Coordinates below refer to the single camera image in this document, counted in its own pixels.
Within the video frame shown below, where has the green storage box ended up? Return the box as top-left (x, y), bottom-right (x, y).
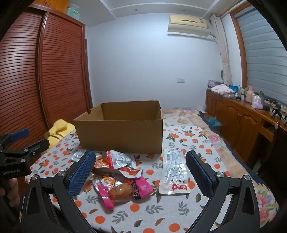
top-left (66, 4), bottom-right (81, 20)

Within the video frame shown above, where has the person's left hand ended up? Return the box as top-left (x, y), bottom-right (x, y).
top-left (9, 178), bottom-right (21, 210)

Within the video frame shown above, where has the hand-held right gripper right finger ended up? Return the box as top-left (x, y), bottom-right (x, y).
top-left (185, 150), bottom-right (260, 233)

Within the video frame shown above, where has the pink bottle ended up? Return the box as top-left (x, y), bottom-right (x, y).
top-left (246, 86), bottom-right (255, 103)

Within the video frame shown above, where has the brown cardboard box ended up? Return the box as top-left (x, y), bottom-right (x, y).
top-left (73, 100), bottom-right (163, 154)

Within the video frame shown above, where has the orange snack bag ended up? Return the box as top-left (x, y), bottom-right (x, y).
top-left (93, 157), bottom-right (144, 180)

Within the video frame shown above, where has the beige curtain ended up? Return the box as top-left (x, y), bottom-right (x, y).
top-left (210, 14), bottom-right (234, 87)

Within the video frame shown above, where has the red silver snack packet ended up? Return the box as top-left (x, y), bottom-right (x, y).
top-left (106, 150), bottom-right (139, 169)

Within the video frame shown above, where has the purple packaged bag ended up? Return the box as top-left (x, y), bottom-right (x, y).
top-left (207, 79), bottom-right (221, 90)

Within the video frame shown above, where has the grey window blind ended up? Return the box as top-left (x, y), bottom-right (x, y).
top-left (236, 9), bottom-right (287, 108)

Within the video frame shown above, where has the wooden louvered wardrobe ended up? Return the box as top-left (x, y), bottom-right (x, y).
top-left (0, 4), bottom-right (93, 171)

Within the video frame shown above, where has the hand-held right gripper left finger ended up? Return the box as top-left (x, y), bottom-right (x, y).
top-left (21, 150), bottom-right (97, 233)

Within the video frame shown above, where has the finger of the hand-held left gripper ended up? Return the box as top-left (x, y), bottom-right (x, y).
top-left (22, 138), bottom-right (50, 157)
top-left (0, 128), bottom-right (30, 149)

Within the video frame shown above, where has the floral blanket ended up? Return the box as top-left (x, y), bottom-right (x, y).
top-left (161, 109), bottom-right (279, 224)

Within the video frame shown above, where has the orange print bed sheet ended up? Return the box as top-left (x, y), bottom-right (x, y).
top-left (25, 125), bottom-right (234, 233)

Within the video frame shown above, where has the wooden sideboard cabinet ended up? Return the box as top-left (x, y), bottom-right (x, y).
top-left (205, 88), bottom-right (287, 171)

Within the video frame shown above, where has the small silver snack packet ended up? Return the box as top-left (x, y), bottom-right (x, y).
top-left (72, 151), bottom-right (86, 162)

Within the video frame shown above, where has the yellow plush toy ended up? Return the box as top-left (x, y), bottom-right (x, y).
top-left (44, 119), bottom-right (77, 153)

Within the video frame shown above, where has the wooden window frame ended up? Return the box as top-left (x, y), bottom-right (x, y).
top-left (229, 10), bottom-right (249, 90)

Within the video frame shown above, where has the pink floral folded cloth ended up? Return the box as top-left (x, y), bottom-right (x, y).
top-left (211, 83), bottom-right (235, 96)

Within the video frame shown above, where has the pink drumstick snack packet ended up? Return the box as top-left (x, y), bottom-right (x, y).
top-left (92, 176), bottom-right (154, 211)

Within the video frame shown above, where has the white air conditioner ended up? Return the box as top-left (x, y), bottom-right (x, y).
top-left (167, 15), bottom-right (216, 41)

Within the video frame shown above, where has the teal paper piece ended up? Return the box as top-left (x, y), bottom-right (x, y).
top-left (207, 116), bottom-right (222, 127)

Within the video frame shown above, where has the small black tripod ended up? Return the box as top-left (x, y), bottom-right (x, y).
top-left (270, 104), bottom-right (283, 118)

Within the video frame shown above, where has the purple tissue bag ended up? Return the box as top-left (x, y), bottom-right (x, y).
top-left (251, 95), bottom-right (264, 109)

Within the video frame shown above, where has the silver orange print packet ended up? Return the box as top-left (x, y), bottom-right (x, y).
top-left (92, 176), bottom-right (117, 187)

